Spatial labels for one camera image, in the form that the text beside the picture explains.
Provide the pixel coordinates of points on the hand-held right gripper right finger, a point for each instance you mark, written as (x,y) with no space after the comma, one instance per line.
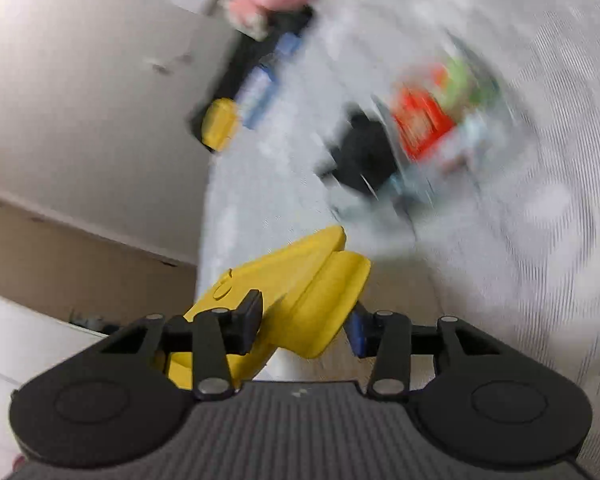
(358,332)

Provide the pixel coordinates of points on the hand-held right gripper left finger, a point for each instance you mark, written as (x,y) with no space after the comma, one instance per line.
(248,324)

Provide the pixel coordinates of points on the small yellow plastic object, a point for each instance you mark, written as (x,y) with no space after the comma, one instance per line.
(220,124)

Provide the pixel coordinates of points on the black object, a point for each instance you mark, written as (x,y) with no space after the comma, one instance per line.
(362,157)

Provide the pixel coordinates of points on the red packet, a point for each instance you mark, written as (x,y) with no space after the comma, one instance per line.
(421,120)

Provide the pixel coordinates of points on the green packet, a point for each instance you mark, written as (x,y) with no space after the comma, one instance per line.
(457,82)

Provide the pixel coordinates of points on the white furniture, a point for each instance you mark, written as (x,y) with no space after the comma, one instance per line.
(10,340)

